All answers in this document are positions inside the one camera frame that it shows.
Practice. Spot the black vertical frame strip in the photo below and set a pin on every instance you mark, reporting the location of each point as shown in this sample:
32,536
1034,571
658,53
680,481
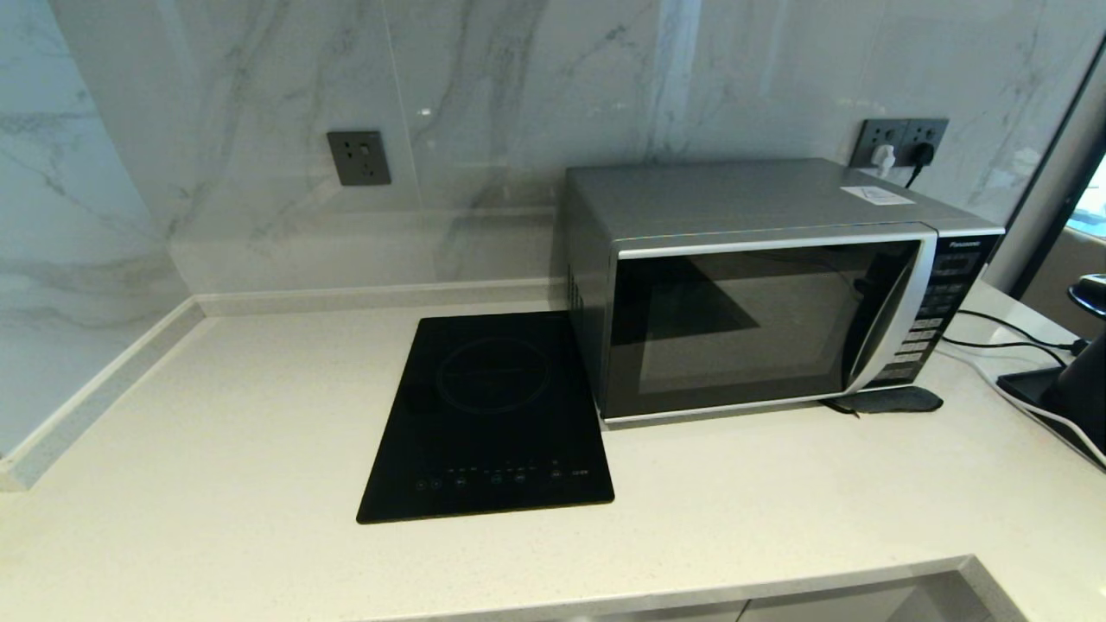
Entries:
1054,155

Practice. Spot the grey double wall socket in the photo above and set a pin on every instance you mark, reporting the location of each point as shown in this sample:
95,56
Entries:
873,131

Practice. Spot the silver microwave oven body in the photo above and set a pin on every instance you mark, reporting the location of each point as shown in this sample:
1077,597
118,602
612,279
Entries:
734,194

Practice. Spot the white paper sheet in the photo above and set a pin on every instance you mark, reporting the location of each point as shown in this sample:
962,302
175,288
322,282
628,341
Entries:
877,195

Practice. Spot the black power plug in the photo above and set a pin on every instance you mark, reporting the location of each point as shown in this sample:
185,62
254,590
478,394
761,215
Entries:
923,154

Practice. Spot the white power plug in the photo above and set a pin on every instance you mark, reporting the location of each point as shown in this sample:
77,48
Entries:
884,160

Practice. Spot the dark blue rubber mat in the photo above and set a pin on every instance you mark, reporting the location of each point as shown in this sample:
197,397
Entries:
894,400

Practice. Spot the black induction cooktop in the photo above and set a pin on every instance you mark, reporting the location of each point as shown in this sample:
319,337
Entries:
492,415

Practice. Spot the black countertop appliance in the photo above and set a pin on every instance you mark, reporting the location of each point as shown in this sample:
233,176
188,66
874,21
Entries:
1089,389

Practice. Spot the grey single wall socket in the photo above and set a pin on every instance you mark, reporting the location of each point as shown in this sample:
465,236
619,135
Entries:
359,158

